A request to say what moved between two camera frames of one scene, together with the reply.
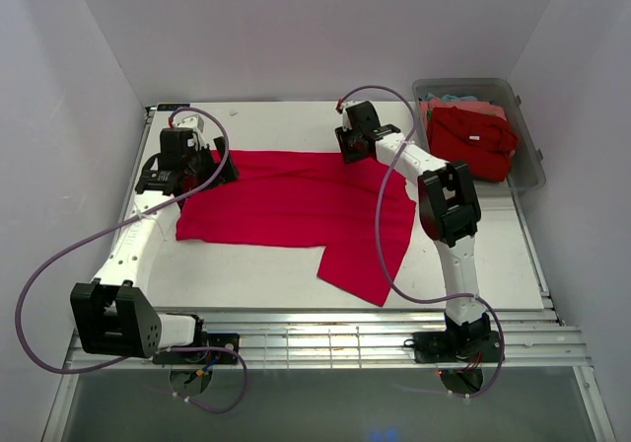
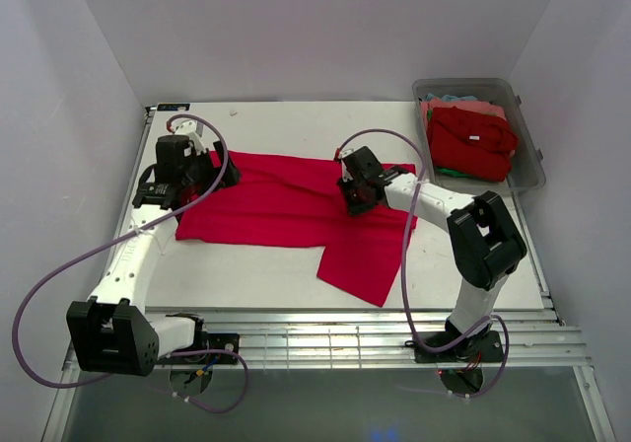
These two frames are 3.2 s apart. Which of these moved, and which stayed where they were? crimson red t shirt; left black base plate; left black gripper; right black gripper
Moved: right black gripper
Stayed: left black gripper; crimson red t shirt; left black base plate
